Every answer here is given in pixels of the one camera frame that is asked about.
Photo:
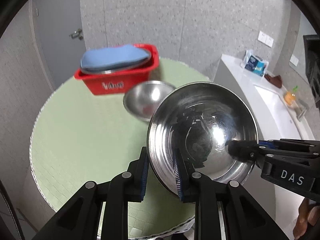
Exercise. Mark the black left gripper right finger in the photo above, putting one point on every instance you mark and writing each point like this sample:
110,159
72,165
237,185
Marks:
222,211

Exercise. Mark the green round table mat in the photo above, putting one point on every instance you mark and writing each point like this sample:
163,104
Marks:
78,137

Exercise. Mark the chrome faucet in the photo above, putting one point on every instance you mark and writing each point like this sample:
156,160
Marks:
303,108

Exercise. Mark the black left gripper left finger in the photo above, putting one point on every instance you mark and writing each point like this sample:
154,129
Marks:
100,209

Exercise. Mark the white double wall socket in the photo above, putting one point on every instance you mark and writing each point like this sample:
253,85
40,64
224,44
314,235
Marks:
265,39

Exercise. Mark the white sink counter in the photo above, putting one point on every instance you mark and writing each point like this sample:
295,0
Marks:
275,120

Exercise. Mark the person's right hand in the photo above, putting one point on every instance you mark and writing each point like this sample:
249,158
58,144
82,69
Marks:
307,214

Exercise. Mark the small stainless steel bowl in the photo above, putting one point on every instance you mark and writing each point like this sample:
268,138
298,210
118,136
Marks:
142,100

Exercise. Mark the steel plate in basin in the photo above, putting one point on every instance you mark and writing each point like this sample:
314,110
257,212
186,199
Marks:
117,67

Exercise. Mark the metal door handle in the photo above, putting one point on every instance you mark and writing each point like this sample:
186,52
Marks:
77,34

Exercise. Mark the orange soap bottle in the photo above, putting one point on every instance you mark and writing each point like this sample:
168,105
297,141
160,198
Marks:
290,96

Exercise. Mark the brown cloth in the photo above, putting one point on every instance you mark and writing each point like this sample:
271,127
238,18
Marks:
274,80

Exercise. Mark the blue plate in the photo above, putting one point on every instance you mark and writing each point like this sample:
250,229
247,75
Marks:
109,56

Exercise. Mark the blue white tissue pack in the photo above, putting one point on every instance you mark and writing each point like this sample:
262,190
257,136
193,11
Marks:
254,63

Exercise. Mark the grey door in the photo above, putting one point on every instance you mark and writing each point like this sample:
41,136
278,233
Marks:
53,21

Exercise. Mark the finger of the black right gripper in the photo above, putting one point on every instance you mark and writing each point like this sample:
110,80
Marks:
305,152

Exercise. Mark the red plastic basin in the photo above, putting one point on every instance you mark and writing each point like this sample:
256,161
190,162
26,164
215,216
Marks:
120,82

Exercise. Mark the large stainless steel bowl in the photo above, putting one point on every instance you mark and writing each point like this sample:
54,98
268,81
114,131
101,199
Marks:
200,119

